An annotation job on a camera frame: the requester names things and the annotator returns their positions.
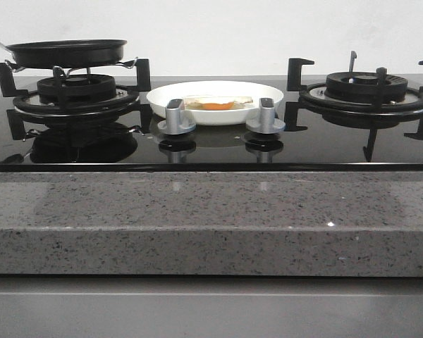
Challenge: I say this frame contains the fried egg with orange yolk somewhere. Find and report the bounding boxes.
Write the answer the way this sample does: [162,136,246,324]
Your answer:
[183,96,253,111]

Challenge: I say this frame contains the white ceramic plate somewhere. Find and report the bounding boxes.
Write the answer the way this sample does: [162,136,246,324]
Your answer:
[147,80,283,125]

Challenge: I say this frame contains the black frying pan green handle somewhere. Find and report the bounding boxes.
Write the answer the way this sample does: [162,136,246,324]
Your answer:
[0,39,127,69]

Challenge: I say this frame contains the silver left stove knob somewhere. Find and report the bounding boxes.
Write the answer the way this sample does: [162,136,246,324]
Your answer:
[157,99,196,135]

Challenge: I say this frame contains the silver stove knob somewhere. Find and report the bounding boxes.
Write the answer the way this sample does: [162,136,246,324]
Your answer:
[157,99,196,135]
[245,98,286,134]

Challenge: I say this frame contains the silver right stove knob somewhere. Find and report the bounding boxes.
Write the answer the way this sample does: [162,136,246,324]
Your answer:
[245,98,286,134]

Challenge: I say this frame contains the black glass gas stove top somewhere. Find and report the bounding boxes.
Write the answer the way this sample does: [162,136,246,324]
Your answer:
[0,90,423,172]

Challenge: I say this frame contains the black right pan support grate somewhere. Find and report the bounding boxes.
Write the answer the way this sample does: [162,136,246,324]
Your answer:
[284,51,423,163]

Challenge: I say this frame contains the black left gas burner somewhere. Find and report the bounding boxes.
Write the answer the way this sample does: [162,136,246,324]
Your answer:
[37,74,116,105]

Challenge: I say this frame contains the black gas burner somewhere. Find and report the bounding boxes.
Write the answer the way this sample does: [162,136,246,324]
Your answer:
[37,74,116,105]
[325,72,408,104]

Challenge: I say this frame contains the black right gas burner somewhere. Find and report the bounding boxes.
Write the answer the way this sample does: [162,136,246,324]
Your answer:
[325,72,408,104]

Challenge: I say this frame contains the grey cabinet drawer front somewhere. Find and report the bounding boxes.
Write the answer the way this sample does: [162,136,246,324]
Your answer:
[0,277,423,337]

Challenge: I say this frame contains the silver wire pan reducer ring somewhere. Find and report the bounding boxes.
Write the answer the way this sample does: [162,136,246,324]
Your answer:
[3,57,139,77]

